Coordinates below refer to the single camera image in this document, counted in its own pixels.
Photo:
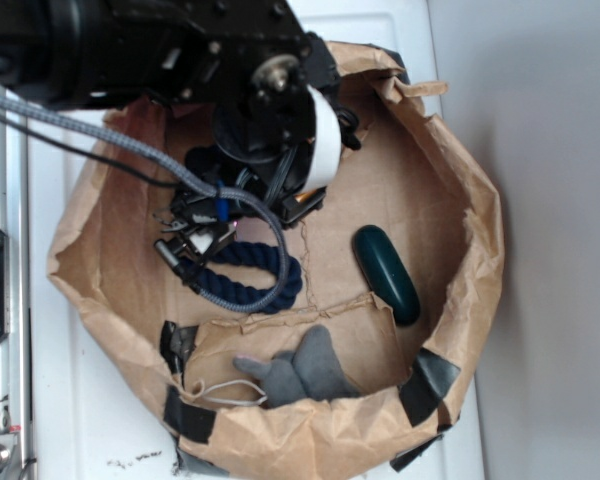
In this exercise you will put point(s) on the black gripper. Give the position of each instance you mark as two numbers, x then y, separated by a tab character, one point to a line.
283	144

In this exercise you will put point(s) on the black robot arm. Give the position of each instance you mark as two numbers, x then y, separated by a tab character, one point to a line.
70	55

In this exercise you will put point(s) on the dark green oval case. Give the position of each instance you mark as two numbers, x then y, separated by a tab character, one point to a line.
386	274

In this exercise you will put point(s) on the brown paper bag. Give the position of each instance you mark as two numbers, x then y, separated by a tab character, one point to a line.
413	179

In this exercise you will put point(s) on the aluminium frame rail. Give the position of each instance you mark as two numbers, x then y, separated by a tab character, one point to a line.
16	451

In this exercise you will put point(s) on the grey plush elephant toy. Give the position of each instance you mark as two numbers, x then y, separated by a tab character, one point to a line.
312	371

